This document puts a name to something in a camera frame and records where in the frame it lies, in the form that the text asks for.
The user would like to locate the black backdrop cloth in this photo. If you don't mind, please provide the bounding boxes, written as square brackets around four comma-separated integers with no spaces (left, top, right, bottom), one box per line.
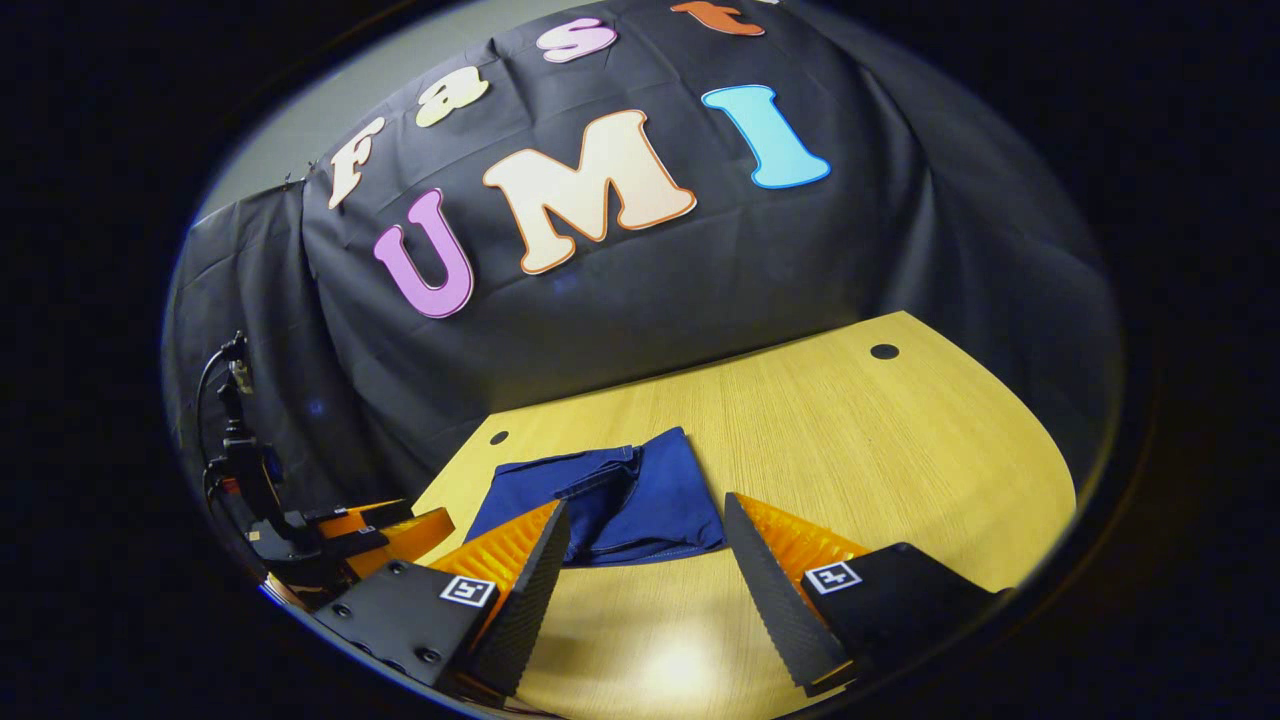
[162,0,1126,521]

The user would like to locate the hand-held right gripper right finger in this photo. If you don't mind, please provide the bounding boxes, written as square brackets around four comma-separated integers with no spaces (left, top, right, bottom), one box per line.
[722,492,1006,698]

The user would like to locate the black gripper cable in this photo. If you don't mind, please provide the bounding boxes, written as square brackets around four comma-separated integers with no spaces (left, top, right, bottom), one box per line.
[196,335,247,481]

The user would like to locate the blue denim jeans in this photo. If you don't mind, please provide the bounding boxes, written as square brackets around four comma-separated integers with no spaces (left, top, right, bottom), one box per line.
[465,427,728,569]

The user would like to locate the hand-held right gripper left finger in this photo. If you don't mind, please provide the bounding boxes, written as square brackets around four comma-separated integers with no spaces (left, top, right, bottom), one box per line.
[310,498,573,701]

